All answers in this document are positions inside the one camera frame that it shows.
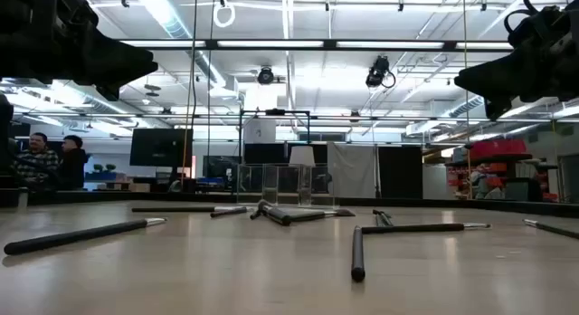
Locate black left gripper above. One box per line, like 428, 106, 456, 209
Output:
0, 0, 159, 101

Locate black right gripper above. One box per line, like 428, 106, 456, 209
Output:
453, 5, 579, 122

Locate thin black makeup brush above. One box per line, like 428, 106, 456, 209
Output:
131, 205, 248, 214

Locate long black makeup brush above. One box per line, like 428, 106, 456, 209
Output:
3, 217, 168, 256

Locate clear acrylic organiser box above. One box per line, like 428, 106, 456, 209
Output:
235, 163, 337, 208

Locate fan bristle makeup brush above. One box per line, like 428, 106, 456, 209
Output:
289, 208, 356, 224

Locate red storage bins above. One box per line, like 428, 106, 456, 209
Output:
469, 138, 528, 161

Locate black storage shelf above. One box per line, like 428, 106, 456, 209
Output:
445, 152, 560, 203

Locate person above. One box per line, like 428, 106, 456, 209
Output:
12, 132, 61, 192
58, 134, 90, 192

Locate blue planter box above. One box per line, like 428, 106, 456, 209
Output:
84, 170, 127, 184

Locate cardboard box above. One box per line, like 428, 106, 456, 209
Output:
97, 180, 151, 194

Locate black partition panel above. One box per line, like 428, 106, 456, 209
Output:
377, 145, 424, 200

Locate round black ceiling fixture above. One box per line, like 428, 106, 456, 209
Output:
256, 65, 276, 86

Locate white board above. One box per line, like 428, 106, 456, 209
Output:
243, 119, 277, 144

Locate grey hanging cloth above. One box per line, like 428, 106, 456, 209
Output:
327, 141, 377, 199

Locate black display panel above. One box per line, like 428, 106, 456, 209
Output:
243, 142, 290, 166

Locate black overhead light bar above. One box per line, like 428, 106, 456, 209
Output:
115, 37, 517, 53

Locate white lamp shade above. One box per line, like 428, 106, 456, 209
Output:
288, 145, 317, 167

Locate black wall screen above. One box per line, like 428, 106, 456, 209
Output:
129, 128, 195, 168

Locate black overhead camera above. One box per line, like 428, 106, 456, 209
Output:
365, 54, 397, 90

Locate white hanging ring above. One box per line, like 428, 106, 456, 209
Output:
212, 2, 237, 29

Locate black table frame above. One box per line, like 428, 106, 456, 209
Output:
0, 189, 579, 219

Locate black metal frame stand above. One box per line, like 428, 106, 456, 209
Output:
238, 108, 312, 167

